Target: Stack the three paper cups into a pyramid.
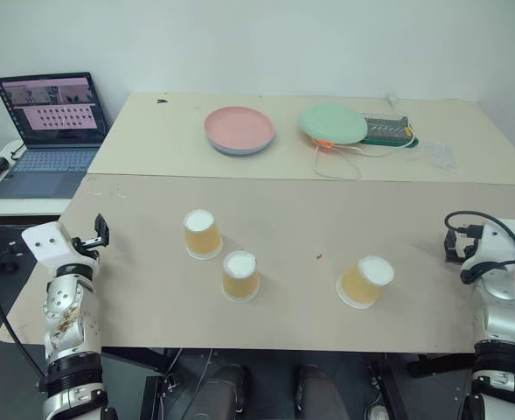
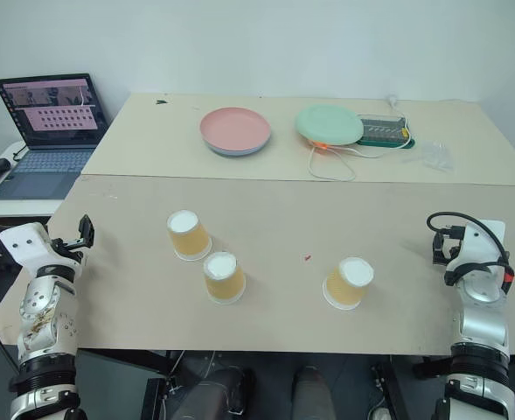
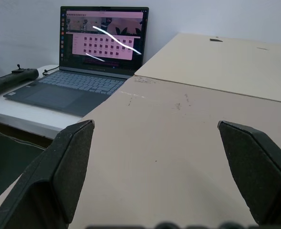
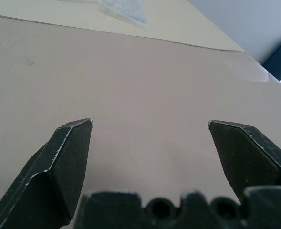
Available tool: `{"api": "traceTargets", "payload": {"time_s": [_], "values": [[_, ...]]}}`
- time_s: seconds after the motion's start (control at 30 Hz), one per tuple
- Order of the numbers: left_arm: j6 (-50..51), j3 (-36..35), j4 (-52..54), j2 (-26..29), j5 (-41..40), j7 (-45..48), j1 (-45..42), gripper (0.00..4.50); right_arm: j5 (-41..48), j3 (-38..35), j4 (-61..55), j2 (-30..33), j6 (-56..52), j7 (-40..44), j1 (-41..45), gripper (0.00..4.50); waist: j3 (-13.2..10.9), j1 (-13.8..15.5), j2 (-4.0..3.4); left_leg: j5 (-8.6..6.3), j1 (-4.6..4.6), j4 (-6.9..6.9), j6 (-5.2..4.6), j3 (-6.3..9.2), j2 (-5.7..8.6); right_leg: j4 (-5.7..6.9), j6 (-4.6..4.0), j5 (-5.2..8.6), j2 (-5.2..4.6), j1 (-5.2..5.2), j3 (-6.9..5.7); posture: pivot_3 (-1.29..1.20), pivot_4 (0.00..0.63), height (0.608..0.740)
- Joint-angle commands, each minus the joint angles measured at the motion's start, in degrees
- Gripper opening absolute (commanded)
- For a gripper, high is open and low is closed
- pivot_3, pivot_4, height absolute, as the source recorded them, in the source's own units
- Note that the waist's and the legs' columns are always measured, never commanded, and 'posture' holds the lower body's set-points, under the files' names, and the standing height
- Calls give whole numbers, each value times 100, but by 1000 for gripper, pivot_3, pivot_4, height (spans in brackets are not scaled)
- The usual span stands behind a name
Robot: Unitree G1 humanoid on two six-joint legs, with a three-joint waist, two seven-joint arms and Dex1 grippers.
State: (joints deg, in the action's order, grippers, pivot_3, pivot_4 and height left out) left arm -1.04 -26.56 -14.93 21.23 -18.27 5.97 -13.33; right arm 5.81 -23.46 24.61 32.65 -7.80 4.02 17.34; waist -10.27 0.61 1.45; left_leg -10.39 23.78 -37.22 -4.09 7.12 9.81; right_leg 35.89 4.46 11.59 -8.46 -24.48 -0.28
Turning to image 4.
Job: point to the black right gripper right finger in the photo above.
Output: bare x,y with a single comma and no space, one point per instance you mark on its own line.
245,157

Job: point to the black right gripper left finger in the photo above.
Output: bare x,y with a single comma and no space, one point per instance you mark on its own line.
52,174

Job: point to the dark cabinet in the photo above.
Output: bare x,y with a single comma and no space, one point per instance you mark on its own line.
280,57

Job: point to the clear plastic bag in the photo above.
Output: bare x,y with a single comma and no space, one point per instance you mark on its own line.
126,9

